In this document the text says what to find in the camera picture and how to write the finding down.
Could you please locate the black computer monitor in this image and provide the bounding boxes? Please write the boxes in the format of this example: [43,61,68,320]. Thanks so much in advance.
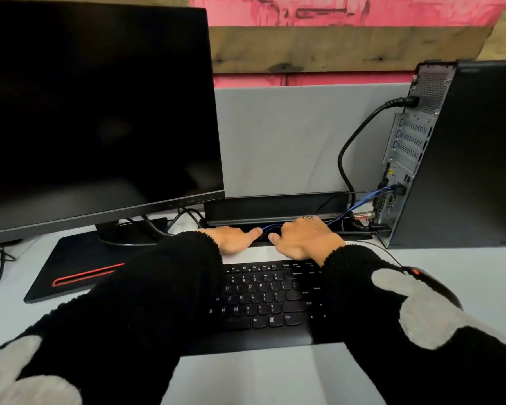
[0,0,227,304]

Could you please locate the long weathered wooden plank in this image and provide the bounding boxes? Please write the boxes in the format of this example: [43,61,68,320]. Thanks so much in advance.
[209,25,494,74]

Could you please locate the black desktop tower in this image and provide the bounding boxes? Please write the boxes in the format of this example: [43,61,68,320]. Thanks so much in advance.
[373,58,506,250]

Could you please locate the blue network cable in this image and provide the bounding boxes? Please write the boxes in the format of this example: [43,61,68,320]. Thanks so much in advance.
[261,186,393,235]

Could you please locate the plain brown cardboard sheet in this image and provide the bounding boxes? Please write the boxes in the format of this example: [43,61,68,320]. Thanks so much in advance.
[476,0,506,62]

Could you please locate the black mouse with red wheel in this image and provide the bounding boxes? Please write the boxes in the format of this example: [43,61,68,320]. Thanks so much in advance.
[403,266,464,311]

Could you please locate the white desk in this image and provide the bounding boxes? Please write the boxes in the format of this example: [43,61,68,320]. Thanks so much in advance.
[0,202,506,405]

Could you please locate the person's right hand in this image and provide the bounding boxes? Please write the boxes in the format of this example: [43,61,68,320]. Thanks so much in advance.
[268,216,347,267]

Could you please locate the person's left forearm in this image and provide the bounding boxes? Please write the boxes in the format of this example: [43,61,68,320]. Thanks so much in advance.
[0,230,225,405]

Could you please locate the person's left hand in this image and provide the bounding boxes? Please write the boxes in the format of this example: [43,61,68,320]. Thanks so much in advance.
[200,226,264,255]

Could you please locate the thin black loose cable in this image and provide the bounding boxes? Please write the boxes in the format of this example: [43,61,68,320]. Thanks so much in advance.
[0,246,17,293]

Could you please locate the person's right forearm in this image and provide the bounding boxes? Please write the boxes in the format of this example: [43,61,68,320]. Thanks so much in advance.
[322,244,506,405]

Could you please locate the thick black power cable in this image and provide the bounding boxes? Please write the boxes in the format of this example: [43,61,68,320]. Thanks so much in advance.
[337,96,421,207]

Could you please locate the black monitor cable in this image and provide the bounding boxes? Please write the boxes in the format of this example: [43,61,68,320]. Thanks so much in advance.
[126,208,207,241]

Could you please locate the black keyboard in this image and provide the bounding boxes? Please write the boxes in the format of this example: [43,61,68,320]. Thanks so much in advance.
[181,259,346,357]

